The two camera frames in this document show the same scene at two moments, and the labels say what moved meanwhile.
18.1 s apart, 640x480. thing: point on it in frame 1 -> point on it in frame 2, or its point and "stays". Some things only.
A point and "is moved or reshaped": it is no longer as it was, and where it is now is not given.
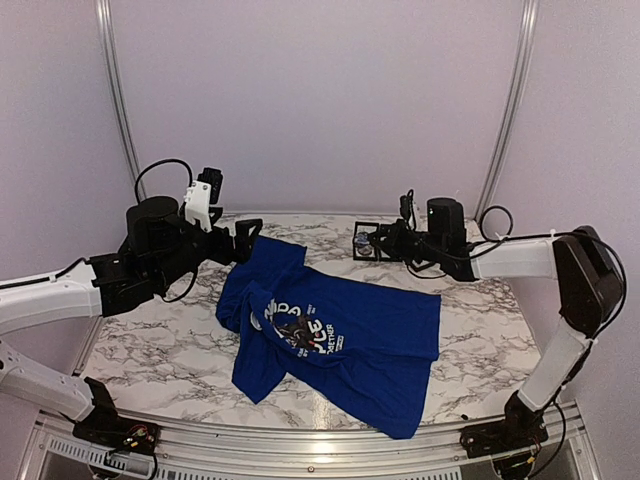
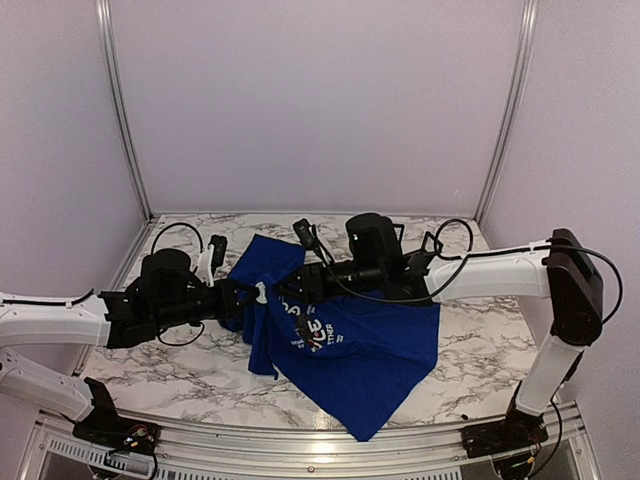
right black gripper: [392, 244] -> [311, 281]
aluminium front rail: [56, 452] stays
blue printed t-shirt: [370, 348] is moved or reshaped
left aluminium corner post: [105, 14] stays
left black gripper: [242, 253] -> [226, 311]
